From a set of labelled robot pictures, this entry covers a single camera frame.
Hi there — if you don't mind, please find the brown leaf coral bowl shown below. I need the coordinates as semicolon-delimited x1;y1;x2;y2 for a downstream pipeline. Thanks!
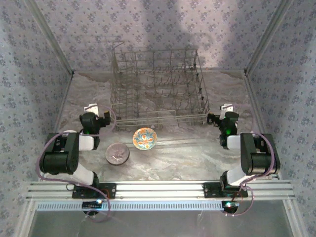
105;143;131;166

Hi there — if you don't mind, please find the grey wire dish rack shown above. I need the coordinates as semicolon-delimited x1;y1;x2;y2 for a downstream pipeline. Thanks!
110;41;211;132

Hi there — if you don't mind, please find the blue orange floral bowl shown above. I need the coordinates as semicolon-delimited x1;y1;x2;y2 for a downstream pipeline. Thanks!
132;127;157;151

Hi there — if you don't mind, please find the left circuit board with LED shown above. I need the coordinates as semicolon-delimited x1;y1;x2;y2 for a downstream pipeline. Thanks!
82;199;103;208

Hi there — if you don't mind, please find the grey metal panel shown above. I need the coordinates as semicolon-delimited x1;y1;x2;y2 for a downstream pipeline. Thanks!
27;200;296;237

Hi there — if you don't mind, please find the aluminium left floor rail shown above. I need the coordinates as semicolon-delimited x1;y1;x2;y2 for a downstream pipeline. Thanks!
40;73;75;181

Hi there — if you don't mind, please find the aluminium right floor rail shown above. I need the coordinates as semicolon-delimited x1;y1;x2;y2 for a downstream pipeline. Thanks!
243;73;282;180

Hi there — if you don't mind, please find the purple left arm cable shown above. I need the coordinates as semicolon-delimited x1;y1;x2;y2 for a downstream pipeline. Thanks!
36;105;117;223

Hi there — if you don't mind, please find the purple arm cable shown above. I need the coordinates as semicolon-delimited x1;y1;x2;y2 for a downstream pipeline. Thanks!
225;103;279;218
36;105;117;223

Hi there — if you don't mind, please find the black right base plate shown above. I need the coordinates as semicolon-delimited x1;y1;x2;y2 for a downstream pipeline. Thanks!
202;182;249;198

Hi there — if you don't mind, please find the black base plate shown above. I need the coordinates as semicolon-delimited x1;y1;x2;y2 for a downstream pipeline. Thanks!
202;182;249;198
72;183;117;199

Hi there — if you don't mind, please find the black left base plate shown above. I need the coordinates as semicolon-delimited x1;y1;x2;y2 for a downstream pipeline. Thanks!
72;183;117;199

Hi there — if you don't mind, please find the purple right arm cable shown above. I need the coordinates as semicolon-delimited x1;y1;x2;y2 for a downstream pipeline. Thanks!
225;103;279;218

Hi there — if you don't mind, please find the aluminium mounting rail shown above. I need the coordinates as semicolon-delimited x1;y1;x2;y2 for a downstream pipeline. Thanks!
26;180;296;202

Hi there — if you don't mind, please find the aluminium right frame post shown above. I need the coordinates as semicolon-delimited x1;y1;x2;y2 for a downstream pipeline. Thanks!
243;0;296;75

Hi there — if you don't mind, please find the aluminium frame post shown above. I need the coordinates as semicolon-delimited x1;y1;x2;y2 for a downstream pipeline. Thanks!
23;0;76;75
243;0;296;75

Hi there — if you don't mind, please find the aluminium left frame post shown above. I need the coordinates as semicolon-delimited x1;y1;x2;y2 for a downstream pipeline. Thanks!
23;0;76;75

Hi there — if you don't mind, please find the white slotted cable duct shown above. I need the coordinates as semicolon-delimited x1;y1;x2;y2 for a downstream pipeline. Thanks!
36;201;239;212

